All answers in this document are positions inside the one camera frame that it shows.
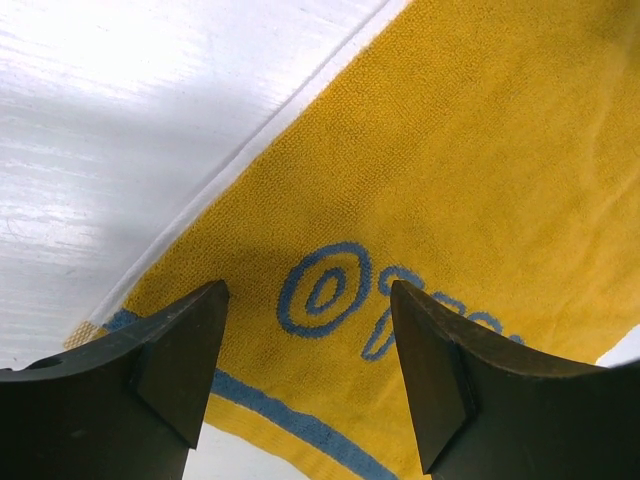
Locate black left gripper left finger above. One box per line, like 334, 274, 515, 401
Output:
1, 281, 229, 479

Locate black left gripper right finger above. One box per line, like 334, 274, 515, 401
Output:
391, 280, 639, 479

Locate yellow tiger towel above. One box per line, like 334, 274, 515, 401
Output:
67, 1, 639, 479

